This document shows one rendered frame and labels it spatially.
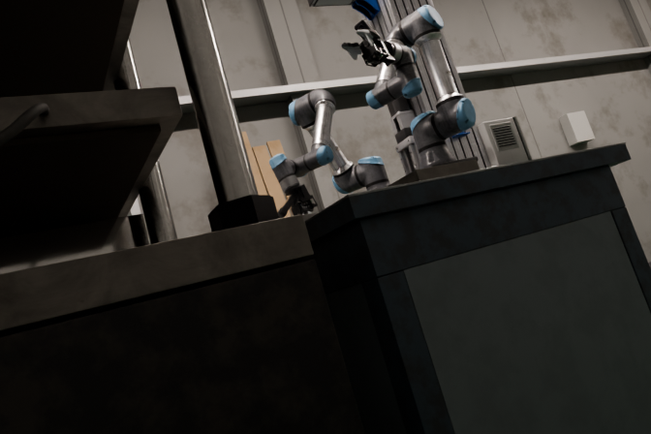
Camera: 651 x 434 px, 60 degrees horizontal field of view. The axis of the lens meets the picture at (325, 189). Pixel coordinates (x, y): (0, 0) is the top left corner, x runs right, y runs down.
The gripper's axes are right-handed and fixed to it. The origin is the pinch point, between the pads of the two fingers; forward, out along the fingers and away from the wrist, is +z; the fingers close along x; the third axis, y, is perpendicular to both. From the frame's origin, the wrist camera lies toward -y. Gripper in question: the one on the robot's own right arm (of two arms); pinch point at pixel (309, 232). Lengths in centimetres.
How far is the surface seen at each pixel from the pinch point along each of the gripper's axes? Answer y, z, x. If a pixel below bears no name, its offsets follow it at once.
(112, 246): -86, 2, -73
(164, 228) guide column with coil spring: -78, 6, -84
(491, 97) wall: 352, -96, 164
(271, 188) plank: 84, -78, 168
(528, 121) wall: 383, -60, 166
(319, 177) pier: 130, -76, 174
